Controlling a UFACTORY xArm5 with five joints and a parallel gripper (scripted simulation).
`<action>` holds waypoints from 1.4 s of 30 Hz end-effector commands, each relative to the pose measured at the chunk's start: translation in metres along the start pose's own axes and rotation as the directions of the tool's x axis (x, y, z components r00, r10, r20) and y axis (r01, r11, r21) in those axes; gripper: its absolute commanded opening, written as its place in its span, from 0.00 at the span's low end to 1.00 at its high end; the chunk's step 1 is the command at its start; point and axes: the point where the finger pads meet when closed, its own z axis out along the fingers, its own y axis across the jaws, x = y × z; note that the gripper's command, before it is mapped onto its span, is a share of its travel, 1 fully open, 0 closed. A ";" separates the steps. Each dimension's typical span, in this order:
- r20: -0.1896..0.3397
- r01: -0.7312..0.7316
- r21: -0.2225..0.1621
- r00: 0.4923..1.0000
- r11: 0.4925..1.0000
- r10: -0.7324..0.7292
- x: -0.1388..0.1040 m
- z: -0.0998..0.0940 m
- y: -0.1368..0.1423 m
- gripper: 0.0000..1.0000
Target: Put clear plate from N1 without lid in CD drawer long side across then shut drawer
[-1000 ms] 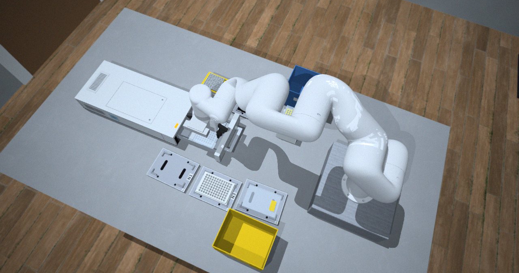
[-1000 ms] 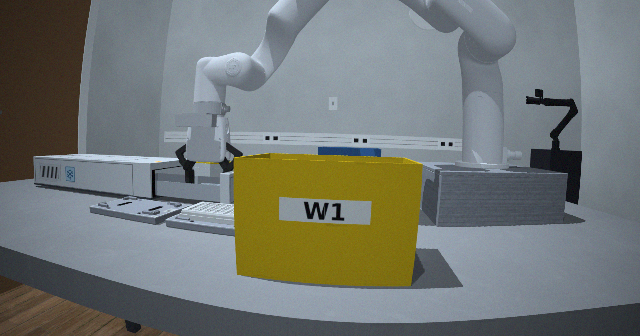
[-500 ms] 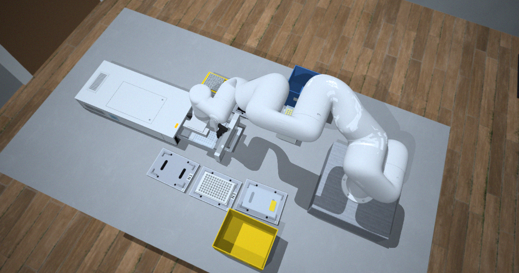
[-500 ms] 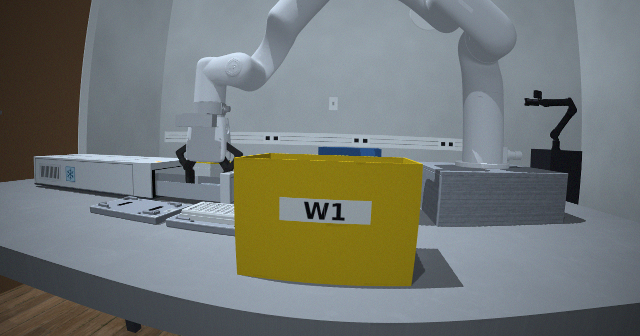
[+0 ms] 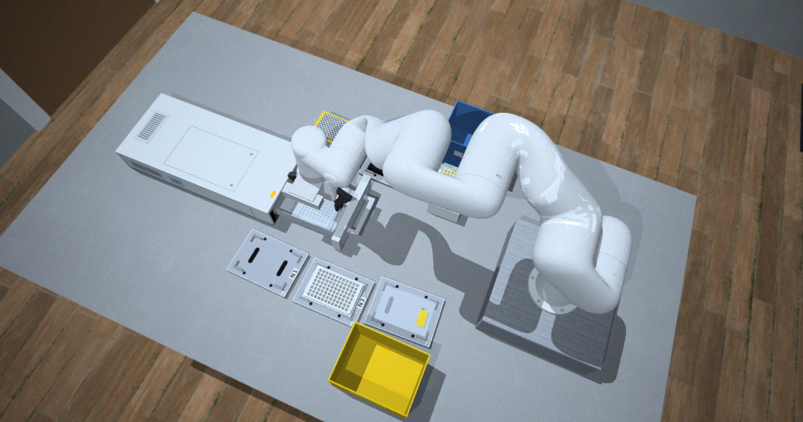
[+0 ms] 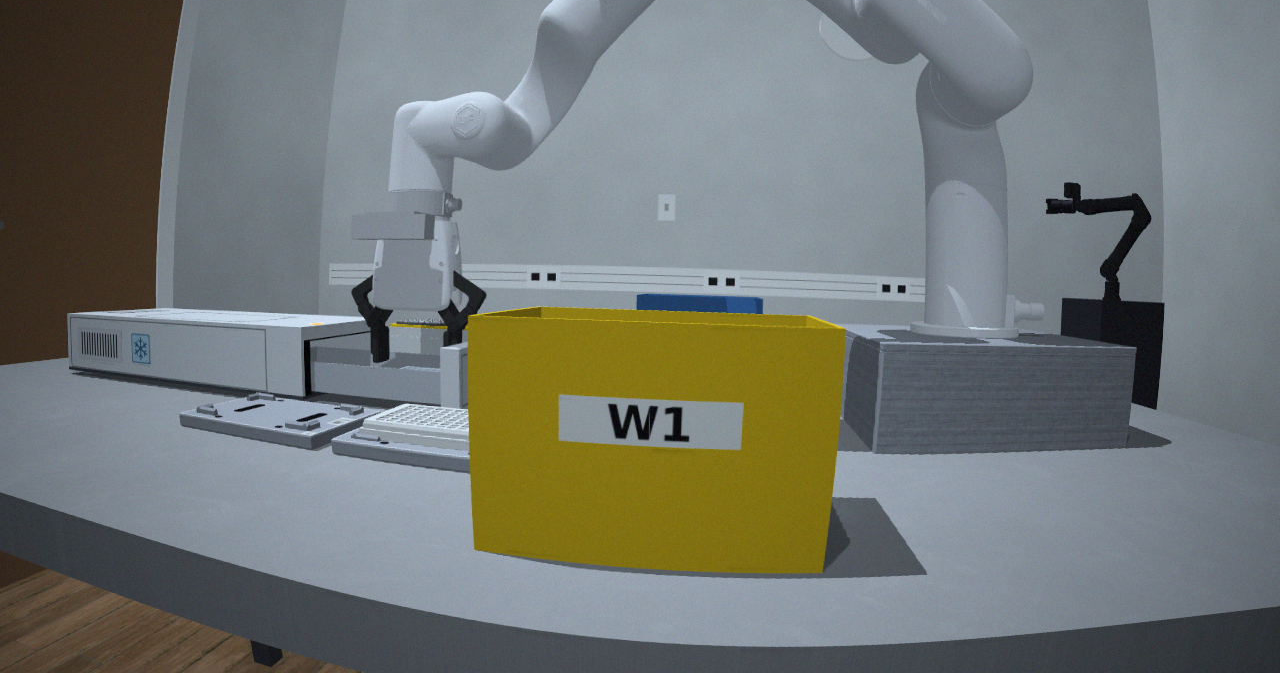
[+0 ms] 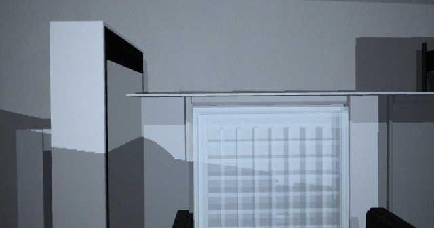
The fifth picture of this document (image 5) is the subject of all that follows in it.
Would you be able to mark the yellow bin with label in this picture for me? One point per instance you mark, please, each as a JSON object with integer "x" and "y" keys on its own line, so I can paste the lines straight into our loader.
{"x": 379, "y": 369}

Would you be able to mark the blue open-top bin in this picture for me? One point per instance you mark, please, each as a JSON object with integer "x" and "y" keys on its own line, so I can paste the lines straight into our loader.
{"x": 464, "y": 120}

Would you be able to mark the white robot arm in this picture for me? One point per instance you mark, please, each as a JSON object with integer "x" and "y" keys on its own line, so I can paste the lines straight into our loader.
{"x": 580, "y": 255}

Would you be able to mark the black microplate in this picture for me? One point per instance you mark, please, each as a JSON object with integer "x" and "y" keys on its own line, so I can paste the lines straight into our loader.
{"x": 375, "y": 169}

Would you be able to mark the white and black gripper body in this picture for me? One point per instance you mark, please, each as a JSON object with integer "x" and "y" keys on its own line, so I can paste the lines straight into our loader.
{"x": 328, "y": 191}

